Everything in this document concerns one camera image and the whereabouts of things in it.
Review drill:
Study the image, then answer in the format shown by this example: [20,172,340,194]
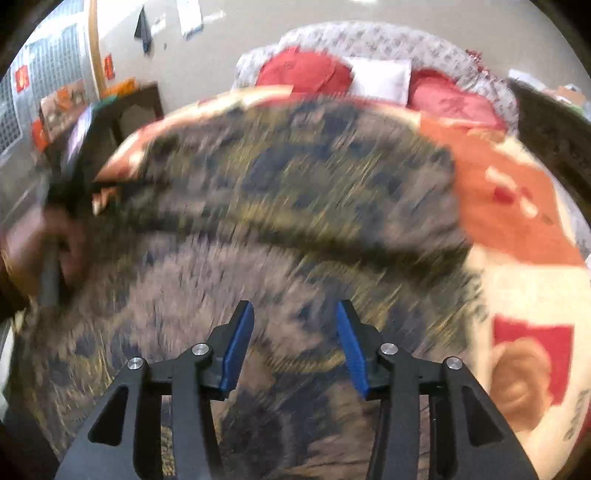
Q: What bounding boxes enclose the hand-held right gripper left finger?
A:
[55,300,255,480]

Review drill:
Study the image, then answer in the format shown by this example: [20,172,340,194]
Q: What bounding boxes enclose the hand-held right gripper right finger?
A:
[335,299,539,480]

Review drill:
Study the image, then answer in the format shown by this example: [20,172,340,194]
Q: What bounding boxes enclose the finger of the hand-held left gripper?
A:
[91,178,162,204]

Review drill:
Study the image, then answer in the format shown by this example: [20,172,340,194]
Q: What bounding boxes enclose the brown olive patterned garment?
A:
[9,96,488,480]

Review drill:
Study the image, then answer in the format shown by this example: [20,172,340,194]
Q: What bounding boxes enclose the person's left hand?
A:
[2,205,89,298]

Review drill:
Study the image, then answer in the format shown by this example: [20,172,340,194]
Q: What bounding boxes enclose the brown printed box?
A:
[38,79,89,137]

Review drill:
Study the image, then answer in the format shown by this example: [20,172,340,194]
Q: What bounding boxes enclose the dark wooden nightstand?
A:
[99,82,165,146]

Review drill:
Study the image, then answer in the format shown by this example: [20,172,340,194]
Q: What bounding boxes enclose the white window grille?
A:
[0,22,99,160]

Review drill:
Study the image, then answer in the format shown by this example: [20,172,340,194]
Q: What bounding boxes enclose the beige curved pipe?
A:
[87,0,108,99]

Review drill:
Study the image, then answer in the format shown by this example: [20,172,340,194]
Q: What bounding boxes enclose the dark hanging cloth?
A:
[133,6,154,54]

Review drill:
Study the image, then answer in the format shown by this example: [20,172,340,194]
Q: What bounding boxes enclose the round red pillow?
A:
[255,46,355,99]

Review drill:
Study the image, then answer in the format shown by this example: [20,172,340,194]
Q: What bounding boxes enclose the orange red printed blanket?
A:
[92,84,591,480]

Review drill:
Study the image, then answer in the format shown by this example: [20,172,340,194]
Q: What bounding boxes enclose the red embroidered pillow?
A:
[407,68,509,134]

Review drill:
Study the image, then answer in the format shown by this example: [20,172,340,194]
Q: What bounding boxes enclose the white pillow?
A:
[342,56,413,106]

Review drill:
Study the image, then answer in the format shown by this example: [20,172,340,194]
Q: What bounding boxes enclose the red floral pillows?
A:
[233,21,520,134]

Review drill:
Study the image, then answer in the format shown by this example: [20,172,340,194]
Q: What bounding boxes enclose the dark carved wooden cabinet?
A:
[507,78,591,210]

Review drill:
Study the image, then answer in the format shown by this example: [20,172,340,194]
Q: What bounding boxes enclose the white wall paper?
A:
[175,0,205,38]

